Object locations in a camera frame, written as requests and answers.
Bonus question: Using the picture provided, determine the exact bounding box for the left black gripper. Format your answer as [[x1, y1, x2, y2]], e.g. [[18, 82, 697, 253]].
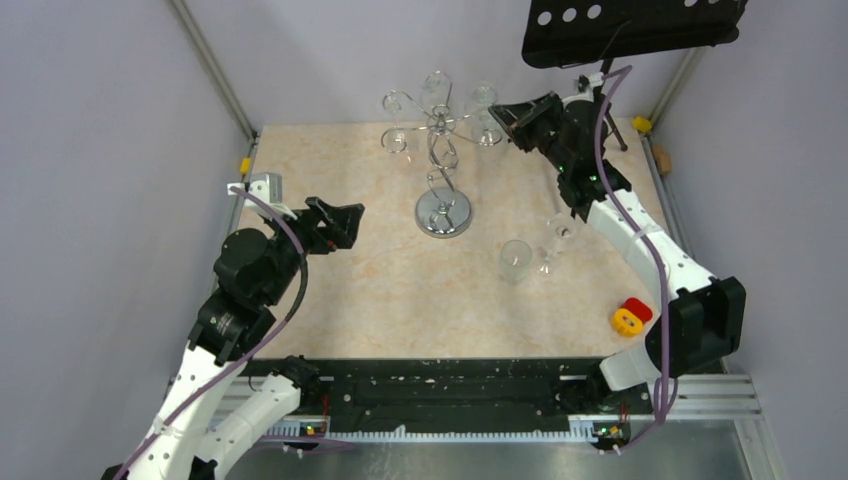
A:
[[262, 194, 365, 304]]

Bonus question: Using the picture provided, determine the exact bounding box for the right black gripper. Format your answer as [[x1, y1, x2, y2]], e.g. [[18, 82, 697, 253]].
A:
[[489, 91, 572, 174]]

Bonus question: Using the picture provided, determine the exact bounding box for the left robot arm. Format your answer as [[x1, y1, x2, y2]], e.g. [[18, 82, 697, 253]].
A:
[[103, 190, 365, 479]]

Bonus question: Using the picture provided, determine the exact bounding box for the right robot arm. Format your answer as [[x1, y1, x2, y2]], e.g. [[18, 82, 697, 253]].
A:
[[488, 93, 746, 412]]

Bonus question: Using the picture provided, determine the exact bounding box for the chrome wine glass rack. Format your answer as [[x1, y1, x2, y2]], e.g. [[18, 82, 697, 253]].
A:
[[380, 73, 489, 239]]

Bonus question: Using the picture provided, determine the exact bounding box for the black music stand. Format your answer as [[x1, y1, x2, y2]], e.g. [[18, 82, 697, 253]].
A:
[[521, 0, 749, 152]]

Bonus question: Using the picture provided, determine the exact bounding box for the yellow corner clip right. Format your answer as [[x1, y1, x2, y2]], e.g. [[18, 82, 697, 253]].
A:
[[631, 116, 653, 134]]

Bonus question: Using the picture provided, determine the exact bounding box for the yellow and red toy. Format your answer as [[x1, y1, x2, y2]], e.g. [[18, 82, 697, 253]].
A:
[[610, 297, 654, 338]]

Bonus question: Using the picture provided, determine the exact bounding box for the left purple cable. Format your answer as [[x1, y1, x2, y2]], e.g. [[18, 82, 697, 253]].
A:
[[112, 188, 352, 480]]

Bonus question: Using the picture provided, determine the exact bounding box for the purple cable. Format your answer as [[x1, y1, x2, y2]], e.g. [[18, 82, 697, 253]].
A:
[[112, 188, 352, 480], [593, 64, 680, 454]]

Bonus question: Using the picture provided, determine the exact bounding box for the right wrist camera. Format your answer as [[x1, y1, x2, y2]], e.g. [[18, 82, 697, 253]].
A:
[[575, 72, 605, 93]]

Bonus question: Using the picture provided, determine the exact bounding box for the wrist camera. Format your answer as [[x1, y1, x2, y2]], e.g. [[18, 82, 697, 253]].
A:
[[226, 172, 284, 206], [575, 72, 605, 93]]

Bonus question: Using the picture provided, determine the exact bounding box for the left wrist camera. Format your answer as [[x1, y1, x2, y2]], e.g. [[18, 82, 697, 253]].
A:
[[226, 172, 284, 206]]

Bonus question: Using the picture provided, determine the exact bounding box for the brown block on rail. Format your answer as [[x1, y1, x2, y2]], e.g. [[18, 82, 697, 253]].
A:
[[652, 145, 673, 176]]

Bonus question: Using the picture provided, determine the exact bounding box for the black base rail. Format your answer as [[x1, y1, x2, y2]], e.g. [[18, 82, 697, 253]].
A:
[[238, 354, 655, 436]]

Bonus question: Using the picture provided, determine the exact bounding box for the aluminium frame post right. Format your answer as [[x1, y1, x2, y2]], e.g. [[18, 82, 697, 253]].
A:
[[649, 47, 705, 127]]

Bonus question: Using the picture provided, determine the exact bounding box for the aluminium frame post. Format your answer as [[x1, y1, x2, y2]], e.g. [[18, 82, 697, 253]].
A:
[[649, 47, 705, 127], [166, 0, 258, 142]]

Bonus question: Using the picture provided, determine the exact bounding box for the white cable duct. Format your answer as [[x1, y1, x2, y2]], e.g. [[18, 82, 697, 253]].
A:
[[260, 420, 623, 444]]

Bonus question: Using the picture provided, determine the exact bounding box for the aluminium frame post left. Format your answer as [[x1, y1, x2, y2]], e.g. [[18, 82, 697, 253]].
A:
[[166, 0, 258, 142]]

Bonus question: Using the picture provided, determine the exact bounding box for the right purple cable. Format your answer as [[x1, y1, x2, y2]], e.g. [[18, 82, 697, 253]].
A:
[[593, 64, 680, 454]]

